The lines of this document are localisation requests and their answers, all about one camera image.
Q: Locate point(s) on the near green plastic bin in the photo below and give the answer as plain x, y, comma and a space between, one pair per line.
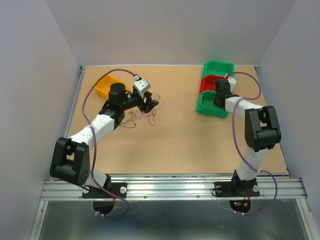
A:
205, 105

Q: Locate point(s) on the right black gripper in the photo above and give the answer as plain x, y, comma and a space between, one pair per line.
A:
214, 103

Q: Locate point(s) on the yellow plastic bin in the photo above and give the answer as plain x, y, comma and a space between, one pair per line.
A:
103, 87

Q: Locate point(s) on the far green plastic bin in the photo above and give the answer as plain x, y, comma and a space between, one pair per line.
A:
219, 68

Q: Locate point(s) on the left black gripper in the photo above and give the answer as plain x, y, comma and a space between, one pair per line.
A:
149, 104

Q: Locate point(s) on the red plastic bin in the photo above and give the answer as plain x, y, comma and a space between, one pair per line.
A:
213, 83

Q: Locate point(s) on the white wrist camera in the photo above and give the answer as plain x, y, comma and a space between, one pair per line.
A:
141, 85
232, 82

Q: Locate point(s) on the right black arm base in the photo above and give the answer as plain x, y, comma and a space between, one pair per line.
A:
227, 189

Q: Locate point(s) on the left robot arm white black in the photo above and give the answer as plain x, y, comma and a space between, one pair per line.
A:
71, 156

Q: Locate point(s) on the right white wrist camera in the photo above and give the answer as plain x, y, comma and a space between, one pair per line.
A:
232, 82

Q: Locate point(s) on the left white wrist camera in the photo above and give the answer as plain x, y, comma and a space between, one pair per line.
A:
141, 85

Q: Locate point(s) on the aluminium mounting rail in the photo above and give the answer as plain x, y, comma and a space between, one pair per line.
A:
165, 187

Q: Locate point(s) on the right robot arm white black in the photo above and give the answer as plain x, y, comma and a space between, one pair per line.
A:
261, 132

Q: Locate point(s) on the green plastic bin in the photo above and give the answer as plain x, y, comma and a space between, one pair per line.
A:
219, 68
205, 105

